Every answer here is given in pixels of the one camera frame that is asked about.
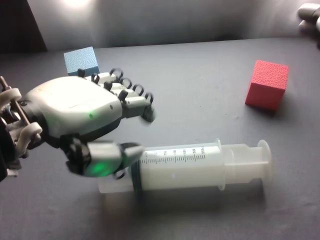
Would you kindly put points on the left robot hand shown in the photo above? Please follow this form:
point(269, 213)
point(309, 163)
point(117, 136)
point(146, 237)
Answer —
point(75, 100)

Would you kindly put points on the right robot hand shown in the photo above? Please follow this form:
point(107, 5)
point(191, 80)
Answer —
point(311, 15)

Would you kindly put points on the large clear plastic syringe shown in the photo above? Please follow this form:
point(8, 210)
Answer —
point(187, 172)

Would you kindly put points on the light blue foam cube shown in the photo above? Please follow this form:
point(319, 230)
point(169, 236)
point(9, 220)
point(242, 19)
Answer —
point(80, 60)

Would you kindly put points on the red foam cube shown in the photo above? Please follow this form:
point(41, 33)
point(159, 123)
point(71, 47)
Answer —
point(267, 85)

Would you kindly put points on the dark panel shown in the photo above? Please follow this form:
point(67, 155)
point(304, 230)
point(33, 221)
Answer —
point(17, 27)

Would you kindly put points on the grey table cloth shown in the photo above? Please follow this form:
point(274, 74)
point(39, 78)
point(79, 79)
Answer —
point(187, 87)

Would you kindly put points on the white backdrop sheet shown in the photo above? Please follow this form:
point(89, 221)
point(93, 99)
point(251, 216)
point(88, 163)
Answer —
point(175, 20)

